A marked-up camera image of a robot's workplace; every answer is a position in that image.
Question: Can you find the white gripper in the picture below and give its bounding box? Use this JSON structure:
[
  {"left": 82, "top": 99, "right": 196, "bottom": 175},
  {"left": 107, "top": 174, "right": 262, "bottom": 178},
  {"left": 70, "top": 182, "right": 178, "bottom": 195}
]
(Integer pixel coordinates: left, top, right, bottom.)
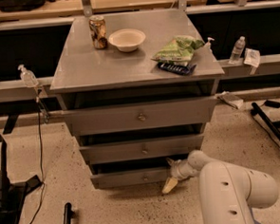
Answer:
[{"left": 162, "top": 158, "right": 192, "bottom": 195}]

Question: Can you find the grey bottom drawer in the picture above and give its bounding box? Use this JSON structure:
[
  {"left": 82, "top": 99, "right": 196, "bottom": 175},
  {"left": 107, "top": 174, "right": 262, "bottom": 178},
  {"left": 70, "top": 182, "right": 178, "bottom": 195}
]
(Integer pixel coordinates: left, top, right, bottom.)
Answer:
[{"left": 91, "top": 159, "right": 171, "bottom": 190}]

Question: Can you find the grey drawer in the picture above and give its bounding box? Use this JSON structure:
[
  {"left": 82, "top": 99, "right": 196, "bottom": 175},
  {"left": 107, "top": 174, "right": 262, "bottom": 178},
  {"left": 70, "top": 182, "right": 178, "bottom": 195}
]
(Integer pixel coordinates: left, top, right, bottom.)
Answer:
[
  {"left": 63, "top": 97, "right": 216, "bottom": 136},
  {"left": 91, "top": 159, "right": 171, "bottom": 190},
  {"left": 80, "top": 134, "right": 203, "bottom": 164}
]

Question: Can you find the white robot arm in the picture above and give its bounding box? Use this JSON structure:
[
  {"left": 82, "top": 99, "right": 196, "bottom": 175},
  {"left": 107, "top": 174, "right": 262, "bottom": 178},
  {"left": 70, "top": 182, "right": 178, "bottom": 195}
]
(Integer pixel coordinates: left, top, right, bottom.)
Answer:
[{"left": 163, "top": 150, "right": 279, "bottom": 224}]

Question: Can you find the grey middle drawer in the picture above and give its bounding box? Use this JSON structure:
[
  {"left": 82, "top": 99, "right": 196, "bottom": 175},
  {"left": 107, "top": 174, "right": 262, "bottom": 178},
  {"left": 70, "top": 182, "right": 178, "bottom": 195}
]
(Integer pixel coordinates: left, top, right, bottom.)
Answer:
[{"left": 80, "top": 134, "right": 203, "bottom": 164}]

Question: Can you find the grey top drawer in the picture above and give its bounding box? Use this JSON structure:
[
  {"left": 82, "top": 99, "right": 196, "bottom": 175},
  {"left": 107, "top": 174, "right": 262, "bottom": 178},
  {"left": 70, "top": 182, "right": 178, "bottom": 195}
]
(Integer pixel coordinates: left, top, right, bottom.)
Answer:
[{"left": 63, "top": 97, "right": 216, "bottom": 136}]

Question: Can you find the grey drawer cabinet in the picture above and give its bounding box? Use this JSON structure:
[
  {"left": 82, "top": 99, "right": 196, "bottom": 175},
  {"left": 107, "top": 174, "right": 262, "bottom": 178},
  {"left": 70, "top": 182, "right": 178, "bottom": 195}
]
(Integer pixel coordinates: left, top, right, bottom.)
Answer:
[{"left": 51, "top": 9, "right": 223, "bottom": 176}]

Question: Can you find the folded cloth on ledge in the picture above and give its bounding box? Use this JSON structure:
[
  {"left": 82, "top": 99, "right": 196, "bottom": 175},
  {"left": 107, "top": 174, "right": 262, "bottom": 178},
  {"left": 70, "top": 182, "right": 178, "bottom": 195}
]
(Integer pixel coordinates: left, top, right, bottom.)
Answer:
[{"left": 218, "top": 91, "right": 244, "bottom": 109}]

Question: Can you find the dark blue snack bar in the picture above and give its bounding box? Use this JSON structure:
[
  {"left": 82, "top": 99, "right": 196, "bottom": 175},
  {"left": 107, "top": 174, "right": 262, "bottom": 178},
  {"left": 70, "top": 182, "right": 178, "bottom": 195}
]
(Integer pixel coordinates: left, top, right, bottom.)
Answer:
[{"left": 157, "top": 63, "right": 196, "bottom": 76}]

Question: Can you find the black bar on floor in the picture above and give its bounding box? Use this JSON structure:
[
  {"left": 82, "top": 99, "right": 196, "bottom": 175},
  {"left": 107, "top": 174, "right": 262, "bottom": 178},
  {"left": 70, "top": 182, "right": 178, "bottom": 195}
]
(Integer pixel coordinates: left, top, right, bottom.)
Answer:
[{"left": 63, "top": 203, "right": 74, "bottom": 224}]

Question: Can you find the black stand leg right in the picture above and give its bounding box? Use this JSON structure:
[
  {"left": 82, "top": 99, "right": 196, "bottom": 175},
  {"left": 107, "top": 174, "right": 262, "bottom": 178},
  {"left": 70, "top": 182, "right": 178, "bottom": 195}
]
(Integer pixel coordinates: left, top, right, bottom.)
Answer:
[{"left": 251, "top": 103, "right": 280, "bottom": 140}]

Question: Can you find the black power adapter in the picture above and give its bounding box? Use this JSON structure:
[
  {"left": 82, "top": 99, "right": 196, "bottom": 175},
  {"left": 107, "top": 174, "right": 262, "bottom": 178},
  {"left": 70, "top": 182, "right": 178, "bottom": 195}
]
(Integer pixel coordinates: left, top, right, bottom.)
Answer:
[{"left": 264, "top": 101, "right": 280, "bottom": 108}]

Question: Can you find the green chip bag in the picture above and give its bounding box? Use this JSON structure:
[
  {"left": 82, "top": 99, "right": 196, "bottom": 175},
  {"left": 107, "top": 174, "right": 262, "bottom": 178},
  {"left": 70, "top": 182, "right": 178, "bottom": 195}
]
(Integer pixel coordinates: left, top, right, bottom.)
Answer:
[{"left": 152, "top": 35, "right": 204, "bottom": 65}]

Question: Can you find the sanitizer pump bottle behind cabinet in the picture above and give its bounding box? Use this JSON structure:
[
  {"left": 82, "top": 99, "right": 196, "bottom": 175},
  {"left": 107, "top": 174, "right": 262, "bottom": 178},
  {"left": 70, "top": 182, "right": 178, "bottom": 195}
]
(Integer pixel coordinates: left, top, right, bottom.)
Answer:
[{"left": 204, "top": 37, "right": 215, "bottom": 52}]

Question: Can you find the white paper bowl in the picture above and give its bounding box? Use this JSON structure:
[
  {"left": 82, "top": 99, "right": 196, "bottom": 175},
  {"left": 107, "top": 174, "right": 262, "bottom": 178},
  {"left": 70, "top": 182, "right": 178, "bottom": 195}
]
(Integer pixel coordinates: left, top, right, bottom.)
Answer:
[{"left": 108, "top": 28, "right": 146, "bottom": 52}]

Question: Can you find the white wipe packet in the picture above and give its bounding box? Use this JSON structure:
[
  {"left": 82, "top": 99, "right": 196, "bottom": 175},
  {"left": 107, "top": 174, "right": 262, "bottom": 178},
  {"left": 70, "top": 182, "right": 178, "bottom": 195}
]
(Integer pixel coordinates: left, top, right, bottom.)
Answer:
[{"left": 243, "top": 48, "right": 260, "bottom": 67}]

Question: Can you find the clear water bottle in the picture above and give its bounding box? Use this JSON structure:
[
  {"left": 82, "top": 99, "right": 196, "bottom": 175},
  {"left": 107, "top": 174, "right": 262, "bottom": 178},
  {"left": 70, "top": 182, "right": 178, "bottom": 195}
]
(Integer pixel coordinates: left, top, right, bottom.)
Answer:
[{"left": 229, "top": 36, "right": 245, "bottom": 64}]

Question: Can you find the black stand base left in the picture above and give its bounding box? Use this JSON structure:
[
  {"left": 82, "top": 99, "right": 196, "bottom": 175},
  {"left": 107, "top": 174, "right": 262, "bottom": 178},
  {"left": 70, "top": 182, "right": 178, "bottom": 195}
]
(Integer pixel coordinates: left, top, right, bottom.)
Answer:
[{"left": 0, "top": 134, "right": 43, "bottom": 224}]

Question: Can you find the patterned drink can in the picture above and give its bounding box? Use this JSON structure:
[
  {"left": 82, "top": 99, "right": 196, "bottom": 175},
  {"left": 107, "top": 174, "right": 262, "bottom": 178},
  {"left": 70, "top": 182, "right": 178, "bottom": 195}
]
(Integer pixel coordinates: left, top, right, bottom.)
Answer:
[{"left": 88, "top": 15, "right": 108, "bottom": 49}]

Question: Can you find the sanitizer pump bottle left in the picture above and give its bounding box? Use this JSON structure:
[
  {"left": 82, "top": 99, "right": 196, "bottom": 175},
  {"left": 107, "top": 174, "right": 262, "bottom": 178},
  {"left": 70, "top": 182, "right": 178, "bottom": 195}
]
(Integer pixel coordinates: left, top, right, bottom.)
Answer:
[{"left": 17, "top": 64, "right": 38, "bottom": 87}]

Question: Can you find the black hanging cable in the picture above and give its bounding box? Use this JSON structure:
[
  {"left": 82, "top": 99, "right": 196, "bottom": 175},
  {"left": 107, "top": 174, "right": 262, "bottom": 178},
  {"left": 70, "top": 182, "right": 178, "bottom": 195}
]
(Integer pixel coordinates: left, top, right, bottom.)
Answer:
[{"left": 5, "top": 96, "right": 52, "bottom": 224}]

